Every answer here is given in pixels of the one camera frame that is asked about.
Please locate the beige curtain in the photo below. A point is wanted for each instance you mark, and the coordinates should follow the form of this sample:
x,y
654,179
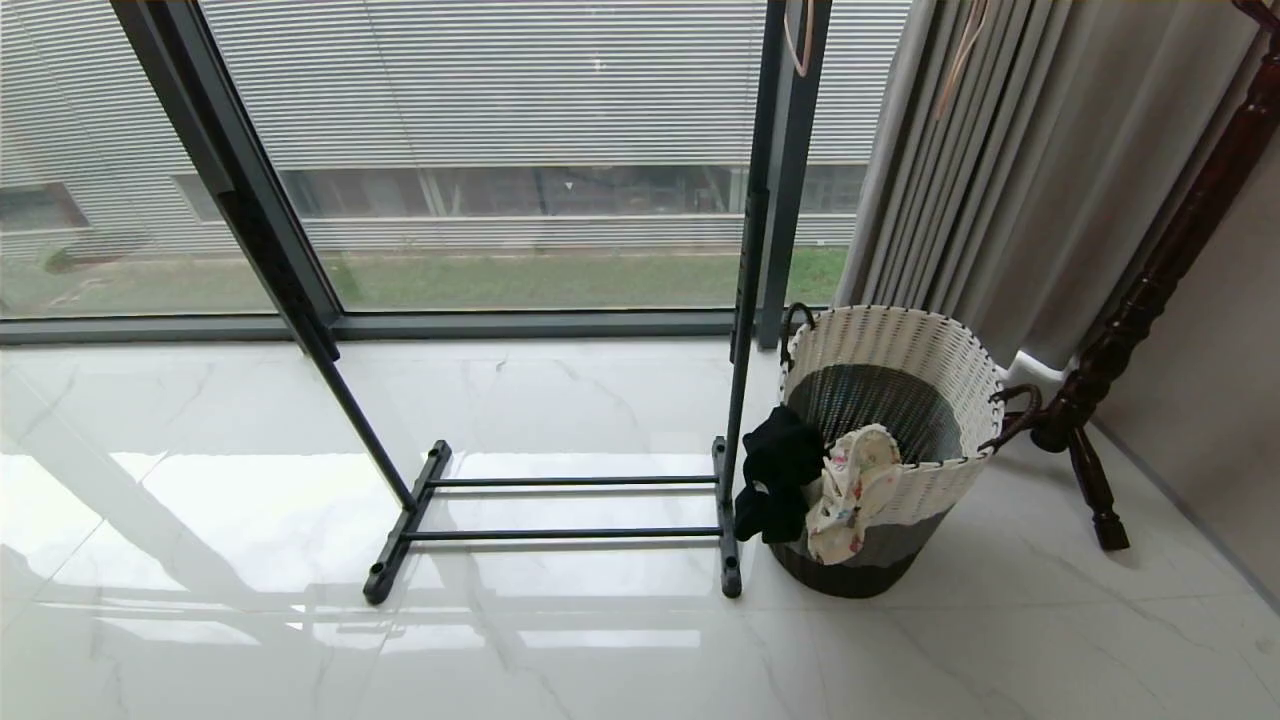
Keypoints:
x,y
1050,150

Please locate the dark brown wooden coat stand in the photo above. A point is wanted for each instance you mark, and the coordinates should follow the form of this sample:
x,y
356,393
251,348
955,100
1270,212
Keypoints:
x,y
1150,290

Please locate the white laundry basket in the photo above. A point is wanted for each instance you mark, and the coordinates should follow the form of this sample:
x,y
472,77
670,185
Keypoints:
x,y
900,340

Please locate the pink clothes hanger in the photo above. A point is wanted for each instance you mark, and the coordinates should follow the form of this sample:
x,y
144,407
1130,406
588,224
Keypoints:
x,y
801,73
962,58

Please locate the black clothes rack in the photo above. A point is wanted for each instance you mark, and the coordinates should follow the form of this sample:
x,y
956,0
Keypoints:
x,y
728,540

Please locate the window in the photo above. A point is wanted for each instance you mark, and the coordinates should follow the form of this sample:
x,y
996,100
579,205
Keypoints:
x,y
500,100

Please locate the black garment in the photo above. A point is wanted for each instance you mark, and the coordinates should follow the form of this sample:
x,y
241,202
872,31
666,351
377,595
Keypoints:
x,y
775,470

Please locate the cream printed garment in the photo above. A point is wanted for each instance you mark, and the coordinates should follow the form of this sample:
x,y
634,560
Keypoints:
x,y
850,490

